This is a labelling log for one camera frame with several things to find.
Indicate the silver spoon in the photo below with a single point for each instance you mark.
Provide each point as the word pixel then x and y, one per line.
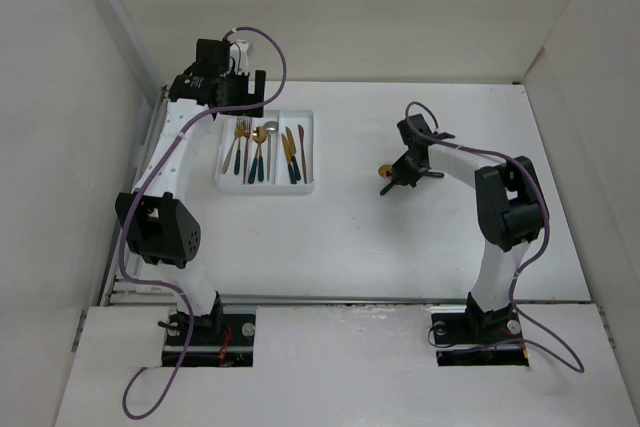
pixel 272 128

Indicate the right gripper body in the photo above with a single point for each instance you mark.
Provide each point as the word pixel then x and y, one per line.
pixel 406 172

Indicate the silver rose fork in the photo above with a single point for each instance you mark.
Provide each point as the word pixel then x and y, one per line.
pixel 230 155

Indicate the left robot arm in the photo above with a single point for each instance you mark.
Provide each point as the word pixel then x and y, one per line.
pixel 161 229

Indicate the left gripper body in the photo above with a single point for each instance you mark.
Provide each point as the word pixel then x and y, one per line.
pixel 238 89

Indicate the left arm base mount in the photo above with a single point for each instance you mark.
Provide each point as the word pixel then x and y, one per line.
pixel 230 344

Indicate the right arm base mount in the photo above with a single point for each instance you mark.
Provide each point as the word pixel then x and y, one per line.
pixel 460 342

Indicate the white cutlery tray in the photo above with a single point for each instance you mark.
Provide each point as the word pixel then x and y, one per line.
pixel 281 164

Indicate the gold knife green handle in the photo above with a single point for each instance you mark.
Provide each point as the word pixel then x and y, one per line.
pixel 292 154
pixel 291 173

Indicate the gold fork green handle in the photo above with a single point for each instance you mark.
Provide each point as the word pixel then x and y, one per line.
pixel 242 126

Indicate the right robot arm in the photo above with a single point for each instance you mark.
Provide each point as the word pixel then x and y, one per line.
pixel 511 214

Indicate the rose gold knife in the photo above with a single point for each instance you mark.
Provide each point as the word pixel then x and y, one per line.
pixel 301 133

